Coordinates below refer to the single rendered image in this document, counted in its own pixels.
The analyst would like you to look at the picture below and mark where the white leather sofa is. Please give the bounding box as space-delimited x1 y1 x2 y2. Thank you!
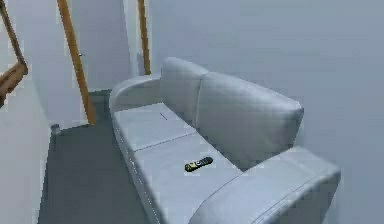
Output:
108 56 342 224

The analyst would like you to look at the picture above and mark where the black remote control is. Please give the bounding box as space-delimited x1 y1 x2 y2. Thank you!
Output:
184 156 214 173

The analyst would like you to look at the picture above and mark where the white room door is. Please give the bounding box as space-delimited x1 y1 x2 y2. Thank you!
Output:
68 0 132 92

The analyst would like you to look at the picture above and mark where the wooden door frame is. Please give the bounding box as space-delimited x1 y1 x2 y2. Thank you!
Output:
56 0 152 126

